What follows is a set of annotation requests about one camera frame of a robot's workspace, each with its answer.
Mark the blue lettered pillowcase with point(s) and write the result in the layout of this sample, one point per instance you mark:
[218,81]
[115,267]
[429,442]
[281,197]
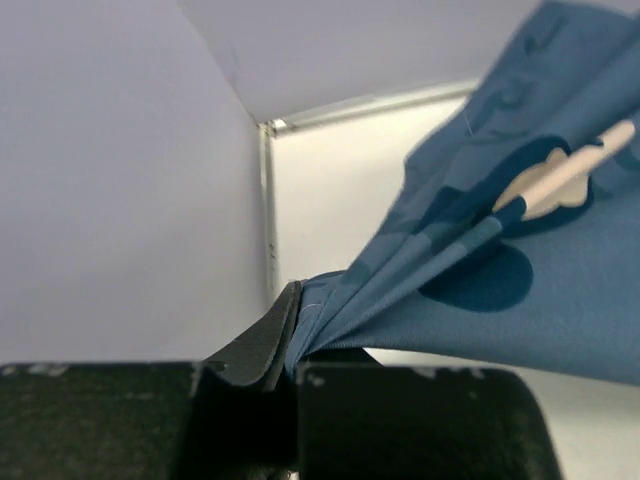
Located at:
[457,269]

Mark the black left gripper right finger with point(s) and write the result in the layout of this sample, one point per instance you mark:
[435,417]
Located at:
[360,420]

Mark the aluminium back rail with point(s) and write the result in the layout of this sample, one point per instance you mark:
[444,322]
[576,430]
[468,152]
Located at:
[369,105]

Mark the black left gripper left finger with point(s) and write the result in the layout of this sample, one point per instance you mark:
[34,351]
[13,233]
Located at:
[229,416]

